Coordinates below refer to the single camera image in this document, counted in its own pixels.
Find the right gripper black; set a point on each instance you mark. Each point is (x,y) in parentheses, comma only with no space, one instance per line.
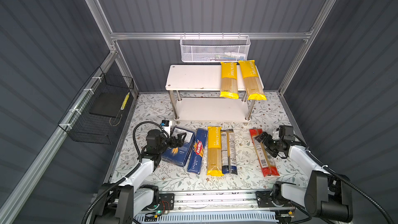
(266,142)

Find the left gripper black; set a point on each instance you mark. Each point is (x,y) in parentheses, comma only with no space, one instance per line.
(179,142)

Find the red spaghetti bag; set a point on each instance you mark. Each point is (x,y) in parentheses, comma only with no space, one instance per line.
(266,162)

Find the dark blue spaghetti bag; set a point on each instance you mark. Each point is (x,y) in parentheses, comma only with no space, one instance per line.
(228,152)

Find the yellow Pastatime spaghetti bag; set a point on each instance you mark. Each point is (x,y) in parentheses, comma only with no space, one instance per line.
(229,87)
(252,80)

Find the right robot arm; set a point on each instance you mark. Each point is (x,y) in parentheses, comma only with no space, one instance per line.
(326,196)

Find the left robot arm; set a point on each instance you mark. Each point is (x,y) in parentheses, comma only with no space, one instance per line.
(120,202)

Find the white two-tier shelf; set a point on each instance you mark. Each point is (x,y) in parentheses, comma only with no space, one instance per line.
(204,78)

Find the large blue Barilla box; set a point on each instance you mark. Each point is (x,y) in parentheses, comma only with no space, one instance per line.
(179,155)

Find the slim blue Barilla spaghetti box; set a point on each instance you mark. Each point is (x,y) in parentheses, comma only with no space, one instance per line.
(197,153)

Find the floral patterned table mat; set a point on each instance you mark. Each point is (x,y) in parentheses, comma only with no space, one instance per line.
(266,115)

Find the yellow marker in basket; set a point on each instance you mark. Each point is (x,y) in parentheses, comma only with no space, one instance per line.
(124,103)

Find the tubes in white basket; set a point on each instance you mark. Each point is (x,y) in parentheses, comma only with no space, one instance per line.
(227,56)

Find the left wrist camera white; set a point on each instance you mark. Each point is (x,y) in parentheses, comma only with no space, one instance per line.
(166,125)

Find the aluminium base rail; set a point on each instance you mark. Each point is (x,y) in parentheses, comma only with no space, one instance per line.
(249,206)

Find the black wire basket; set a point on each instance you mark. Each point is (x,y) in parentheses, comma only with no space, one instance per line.
(97,117)

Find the white wire mesh basket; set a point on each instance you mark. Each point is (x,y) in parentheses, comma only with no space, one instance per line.
(194,48)

